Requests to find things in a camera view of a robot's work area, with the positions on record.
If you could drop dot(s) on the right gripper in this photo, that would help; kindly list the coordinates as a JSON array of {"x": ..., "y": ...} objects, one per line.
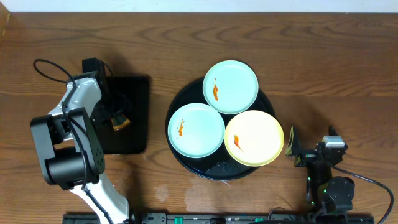
[{"x": 305, "y": 158}]

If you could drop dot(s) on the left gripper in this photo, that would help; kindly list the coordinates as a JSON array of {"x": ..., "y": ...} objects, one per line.
[{"x": 109, "y": 115}]

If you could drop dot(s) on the orange green sponge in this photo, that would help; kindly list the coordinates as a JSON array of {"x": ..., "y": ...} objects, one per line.
[{"x": 120, "y": 121}]

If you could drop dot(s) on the light blue plate front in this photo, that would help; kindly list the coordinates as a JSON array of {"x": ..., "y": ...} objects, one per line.
[{"x": 196, "y": 130}]

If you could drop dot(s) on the light blue plate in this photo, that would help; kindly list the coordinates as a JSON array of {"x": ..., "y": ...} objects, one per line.
[
  {"x": 196, "y": 130},
  {"x": 230, "y": 87}
]

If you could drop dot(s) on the light blue plate back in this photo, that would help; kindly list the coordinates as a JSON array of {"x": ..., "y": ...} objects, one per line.
[{"x": 230, "y": 87}]

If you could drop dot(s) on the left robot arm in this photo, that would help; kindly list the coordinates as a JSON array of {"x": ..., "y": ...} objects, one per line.
[{"x": 70, "y": 153}]

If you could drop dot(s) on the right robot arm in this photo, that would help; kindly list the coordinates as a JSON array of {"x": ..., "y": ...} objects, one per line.
[{"x": 330, "y": 196}]

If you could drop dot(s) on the rectangular black tray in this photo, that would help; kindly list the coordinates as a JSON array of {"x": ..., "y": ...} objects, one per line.
[{"x": 133, "y": 138}]

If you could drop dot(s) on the yellow plate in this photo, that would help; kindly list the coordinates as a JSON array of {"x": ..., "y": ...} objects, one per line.
[{"x": 254, "y": 138}]

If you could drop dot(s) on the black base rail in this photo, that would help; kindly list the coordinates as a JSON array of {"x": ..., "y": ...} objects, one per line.
[{"x": 163, "y": 218}]

